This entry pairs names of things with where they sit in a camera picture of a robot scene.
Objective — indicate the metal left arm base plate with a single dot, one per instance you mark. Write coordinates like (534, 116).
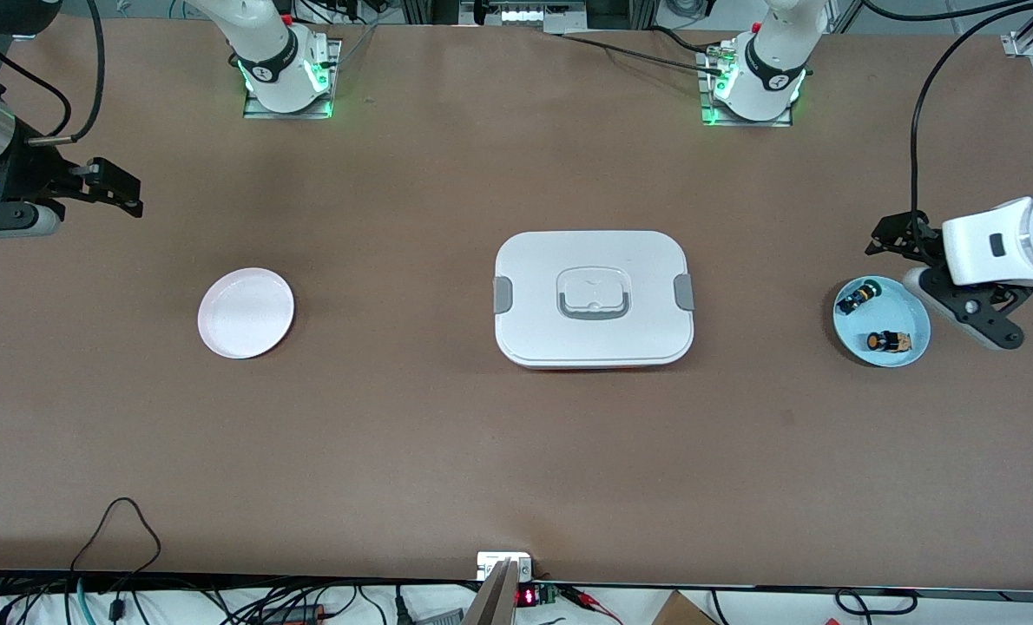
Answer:
(742, 123)

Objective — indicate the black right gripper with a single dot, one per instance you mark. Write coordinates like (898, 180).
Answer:
(23, 173)

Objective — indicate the small white box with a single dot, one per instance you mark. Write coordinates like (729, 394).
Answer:
(490, 564)

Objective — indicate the grey flat device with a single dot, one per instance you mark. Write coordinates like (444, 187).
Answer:
(438, 618)

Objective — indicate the red and black clip leads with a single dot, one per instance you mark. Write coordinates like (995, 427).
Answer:
(582, 596)

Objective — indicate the grey camera post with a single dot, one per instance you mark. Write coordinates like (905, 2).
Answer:
(492, 603)

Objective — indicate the light blue round plate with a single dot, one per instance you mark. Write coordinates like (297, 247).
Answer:
(898, 304)

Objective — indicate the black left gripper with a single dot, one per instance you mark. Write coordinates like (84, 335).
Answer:
(919, 242)

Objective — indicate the green and black switch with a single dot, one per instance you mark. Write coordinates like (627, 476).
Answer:
(855, 299)

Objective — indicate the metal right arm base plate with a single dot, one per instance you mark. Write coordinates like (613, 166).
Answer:
(260, 114)

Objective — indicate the red digit display board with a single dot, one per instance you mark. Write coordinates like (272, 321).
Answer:
(526, 597)

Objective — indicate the brown cardboard piece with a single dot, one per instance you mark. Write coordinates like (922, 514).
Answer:
(681, 612)

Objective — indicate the white lidded lunch box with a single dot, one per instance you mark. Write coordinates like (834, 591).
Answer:
(534, 260)

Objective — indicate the white power strip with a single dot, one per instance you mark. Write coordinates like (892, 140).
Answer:
(534, 13)

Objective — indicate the orange and black switch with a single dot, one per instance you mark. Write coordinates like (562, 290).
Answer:
(890, 341)

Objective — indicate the orange and black device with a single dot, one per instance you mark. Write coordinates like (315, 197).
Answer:
(295, 615)

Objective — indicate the pink round plate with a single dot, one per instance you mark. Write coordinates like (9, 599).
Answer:
(247, 317)

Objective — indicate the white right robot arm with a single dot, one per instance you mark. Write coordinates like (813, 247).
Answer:
(273, 52)

